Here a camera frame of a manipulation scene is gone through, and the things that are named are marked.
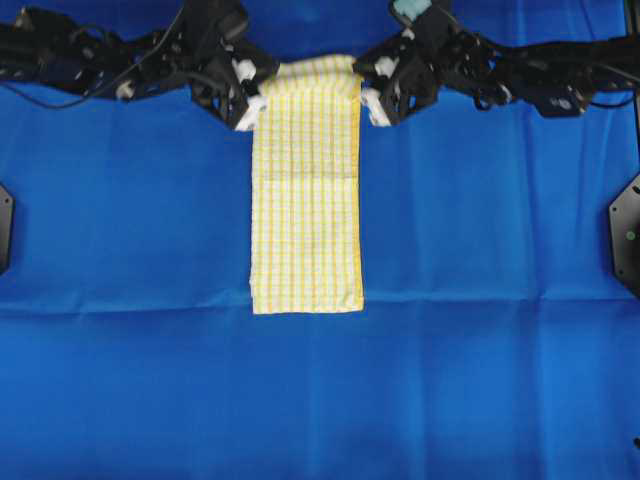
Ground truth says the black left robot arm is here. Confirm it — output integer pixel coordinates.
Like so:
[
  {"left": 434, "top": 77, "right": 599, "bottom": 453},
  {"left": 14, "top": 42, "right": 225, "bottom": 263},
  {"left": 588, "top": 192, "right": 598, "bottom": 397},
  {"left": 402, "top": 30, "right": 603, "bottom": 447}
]
[{"left": 1, "top": 1, "right": 280, "bottom": 132}]

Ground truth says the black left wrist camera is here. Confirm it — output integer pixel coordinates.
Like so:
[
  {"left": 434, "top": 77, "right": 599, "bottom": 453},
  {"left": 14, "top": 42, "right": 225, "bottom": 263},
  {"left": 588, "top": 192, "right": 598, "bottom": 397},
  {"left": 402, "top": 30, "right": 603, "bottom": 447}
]
[{"left": 196, "top": 0, "right": 249, "bottom": 43}]

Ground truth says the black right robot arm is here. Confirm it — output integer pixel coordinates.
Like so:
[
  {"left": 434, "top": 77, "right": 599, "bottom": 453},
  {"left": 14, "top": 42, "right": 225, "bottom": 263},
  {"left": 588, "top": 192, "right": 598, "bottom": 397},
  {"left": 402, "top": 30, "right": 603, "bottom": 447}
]
[{"left": 353, "top": 15, "right": 639, "bottom": 127}]

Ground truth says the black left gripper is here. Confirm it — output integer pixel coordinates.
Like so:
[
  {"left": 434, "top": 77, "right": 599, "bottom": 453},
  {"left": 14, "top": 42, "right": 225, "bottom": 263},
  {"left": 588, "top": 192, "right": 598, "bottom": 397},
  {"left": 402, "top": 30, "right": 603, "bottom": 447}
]
[{"left": 189, "top": 39, "right": 280, "bottom": 131}]

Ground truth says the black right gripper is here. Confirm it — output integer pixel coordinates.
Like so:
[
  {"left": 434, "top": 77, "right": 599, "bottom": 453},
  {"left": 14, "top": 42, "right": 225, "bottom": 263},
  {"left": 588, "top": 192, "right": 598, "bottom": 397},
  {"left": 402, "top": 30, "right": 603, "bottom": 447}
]
[{"left": 352, "top": 34, "right": 441, "bottom": 127}]

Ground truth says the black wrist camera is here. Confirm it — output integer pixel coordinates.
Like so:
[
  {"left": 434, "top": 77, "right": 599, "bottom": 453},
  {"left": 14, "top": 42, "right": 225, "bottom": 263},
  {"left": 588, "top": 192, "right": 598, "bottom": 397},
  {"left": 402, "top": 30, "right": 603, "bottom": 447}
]
[
  {"left": 196, "top": 0, "right": 249, "bottom": 43},
  {"left": 389, "top": 0, "right": 454, "bottom": 38}
]

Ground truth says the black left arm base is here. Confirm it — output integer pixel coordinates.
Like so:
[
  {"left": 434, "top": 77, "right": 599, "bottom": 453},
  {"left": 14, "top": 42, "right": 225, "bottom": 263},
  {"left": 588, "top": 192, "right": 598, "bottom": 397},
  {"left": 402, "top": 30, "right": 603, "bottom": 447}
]
[{"left": 0, "top": 184, "right": 15, "bottom": 275}]

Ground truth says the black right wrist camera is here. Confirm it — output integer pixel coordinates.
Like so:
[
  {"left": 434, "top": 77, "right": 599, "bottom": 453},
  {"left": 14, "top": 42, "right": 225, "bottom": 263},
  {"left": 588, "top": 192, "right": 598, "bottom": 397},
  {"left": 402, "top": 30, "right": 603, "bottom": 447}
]
[{"left": 389, "top": 0, "right": 454, "bottom": 38}]

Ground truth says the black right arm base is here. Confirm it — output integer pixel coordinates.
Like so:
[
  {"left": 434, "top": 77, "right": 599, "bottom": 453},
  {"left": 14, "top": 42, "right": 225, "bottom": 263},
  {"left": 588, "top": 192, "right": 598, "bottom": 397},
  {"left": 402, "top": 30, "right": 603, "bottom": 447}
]
[{"left": 608, "top": 175, "right": 640, "bottom": 298}]

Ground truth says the yellow striped towel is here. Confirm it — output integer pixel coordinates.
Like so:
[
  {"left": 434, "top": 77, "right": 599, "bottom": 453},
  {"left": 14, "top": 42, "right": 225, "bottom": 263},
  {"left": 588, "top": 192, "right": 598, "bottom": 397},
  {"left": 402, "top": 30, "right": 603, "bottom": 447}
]
[{"left": 249, "top": 54, "right": 364, "bottom": 314}]

